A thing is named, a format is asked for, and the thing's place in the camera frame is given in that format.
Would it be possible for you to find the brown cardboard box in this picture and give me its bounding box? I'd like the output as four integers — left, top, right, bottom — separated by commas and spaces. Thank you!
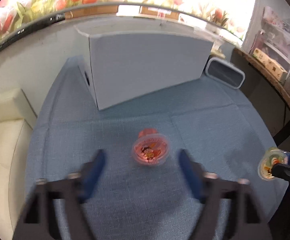
65, 5, 118, 19
140, 5, 179, 19

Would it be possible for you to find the blue tablecloth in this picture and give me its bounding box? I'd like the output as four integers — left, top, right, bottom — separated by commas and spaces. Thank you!
25, 55, 290, 240

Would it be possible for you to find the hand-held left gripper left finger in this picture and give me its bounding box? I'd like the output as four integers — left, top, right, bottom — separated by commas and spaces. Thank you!
12, 149, 106, 240

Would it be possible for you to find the cream leather sofa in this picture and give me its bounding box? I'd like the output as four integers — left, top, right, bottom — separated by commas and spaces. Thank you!
0, 88, 38, 240

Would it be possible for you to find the yellow jelly cup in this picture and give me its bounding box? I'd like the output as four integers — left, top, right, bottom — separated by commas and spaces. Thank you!
257, 147, 289, 182

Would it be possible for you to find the black speaker with white frame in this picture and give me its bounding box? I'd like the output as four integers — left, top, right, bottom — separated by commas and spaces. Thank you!
205, 57, 246, 89

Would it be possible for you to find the red jelly cup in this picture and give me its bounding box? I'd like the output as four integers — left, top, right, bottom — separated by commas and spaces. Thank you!
131, 128, 173, 167

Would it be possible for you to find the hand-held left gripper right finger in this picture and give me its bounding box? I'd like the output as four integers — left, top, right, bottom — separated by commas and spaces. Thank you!
179, 149, 270, 240

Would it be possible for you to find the white display shelf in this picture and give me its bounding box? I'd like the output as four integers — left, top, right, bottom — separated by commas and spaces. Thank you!
242, 0, 290, 64

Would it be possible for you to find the white cardboard box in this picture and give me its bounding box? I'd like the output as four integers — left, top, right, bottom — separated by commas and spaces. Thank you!
73, 24, 214, 111

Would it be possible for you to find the dark desk with wooden edge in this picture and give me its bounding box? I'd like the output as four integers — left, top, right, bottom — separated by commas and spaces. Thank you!
230, 47, 290, 147

